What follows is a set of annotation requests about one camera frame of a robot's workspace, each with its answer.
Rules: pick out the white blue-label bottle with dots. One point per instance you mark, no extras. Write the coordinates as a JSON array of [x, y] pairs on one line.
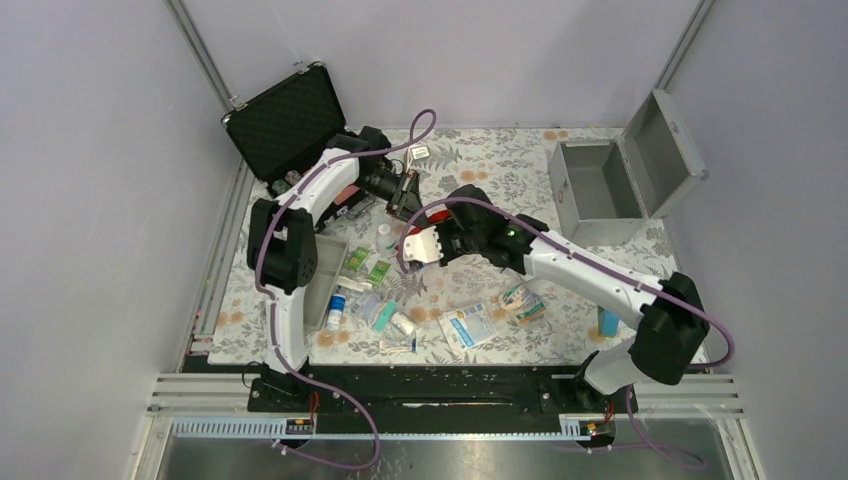
[[335, 312]]

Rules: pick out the green sachet upper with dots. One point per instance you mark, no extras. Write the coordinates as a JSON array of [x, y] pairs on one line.
[[357, 259]]

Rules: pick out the green sachet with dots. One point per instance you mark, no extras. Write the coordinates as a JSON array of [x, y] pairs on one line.
[[357, 259], [378, 273]]

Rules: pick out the clear syringe packet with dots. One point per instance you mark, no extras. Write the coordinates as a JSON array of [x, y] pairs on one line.
[[398, 345]]

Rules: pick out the bandage roll packet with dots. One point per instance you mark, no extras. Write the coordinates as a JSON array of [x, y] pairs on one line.
[[523, 304]]

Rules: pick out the grey plastic tray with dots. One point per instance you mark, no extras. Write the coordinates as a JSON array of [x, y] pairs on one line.
[[332, 253]]

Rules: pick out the grey metal box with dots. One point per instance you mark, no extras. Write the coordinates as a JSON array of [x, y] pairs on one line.
[[606, 190]]

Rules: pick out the red first aid pouch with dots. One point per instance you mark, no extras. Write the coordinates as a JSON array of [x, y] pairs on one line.
[[425, 221]]

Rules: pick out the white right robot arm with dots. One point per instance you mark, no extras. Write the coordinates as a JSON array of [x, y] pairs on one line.
[[669, 323]]

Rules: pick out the white bandage roll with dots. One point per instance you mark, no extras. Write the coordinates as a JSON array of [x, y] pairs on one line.
[[403, 323]]

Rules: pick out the green sachet lower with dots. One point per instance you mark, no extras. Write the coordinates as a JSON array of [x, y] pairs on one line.
[[378, 273]]

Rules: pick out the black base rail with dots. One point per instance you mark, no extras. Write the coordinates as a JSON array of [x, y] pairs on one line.
[[433, 399]]

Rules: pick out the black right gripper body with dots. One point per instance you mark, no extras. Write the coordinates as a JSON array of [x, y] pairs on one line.
[[449, 242]]

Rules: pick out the white pill bottle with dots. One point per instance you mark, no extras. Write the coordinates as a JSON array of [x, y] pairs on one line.
[[386, 240]]

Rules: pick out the red blue box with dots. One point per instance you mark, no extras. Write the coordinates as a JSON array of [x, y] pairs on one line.
[[607, 323]]

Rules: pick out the black poker chip case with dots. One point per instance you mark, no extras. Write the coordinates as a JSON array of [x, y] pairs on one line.
[[286, 128]]

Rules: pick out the teal strip packet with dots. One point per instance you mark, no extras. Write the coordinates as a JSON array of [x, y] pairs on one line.
[[383, 315]]

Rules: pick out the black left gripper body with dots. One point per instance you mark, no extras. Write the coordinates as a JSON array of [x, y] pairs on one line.
[[385, 185]]

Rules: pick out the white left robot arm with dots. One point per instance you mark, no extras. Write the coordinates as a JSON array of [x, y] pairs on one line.
[[282, 244]]

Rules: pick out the blue white gauze packet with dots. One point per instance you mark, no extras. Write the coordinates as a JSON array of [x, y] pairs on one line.
[[467, 327]]

